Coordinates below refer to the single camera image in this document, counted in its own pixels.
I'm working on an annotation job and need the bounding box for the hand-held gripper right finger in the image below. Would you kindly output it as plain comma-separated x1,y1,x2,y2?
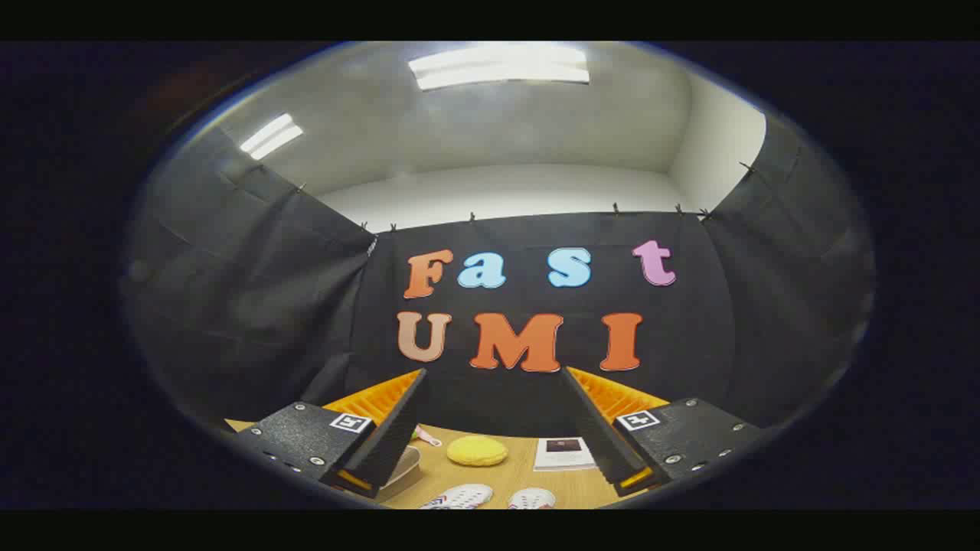
561,366,763,498

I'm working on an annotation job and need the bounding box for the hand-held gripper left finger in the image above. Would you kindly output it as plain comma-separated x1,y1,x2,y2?
230,367,428,500

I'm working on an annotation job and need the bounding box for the beige fabric storage box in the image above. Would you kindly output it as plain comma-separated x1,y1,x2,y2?
383,446,423,500

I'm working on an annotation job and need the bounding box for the white striped canvas shoe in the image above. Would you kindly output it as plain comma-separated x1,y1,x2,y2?
419,483,494,510
507,487,557,510

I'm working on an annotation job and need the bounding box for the white cover book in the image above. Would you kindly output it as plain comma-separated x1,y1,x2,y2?
533,436,597,471

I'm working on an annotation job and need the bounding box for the black backdrop cloth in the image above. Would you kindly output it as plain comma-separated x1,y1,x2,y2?
122,115,874,441

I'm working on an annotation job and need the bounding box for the yellow round plush cushion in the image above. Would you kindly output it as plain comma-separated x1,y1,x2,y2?
446,435,509,468

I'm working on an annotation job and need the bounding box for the ceiling light panel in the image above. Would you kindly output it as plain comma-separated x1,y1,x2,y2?
239,113,304,161
407,44,591,92

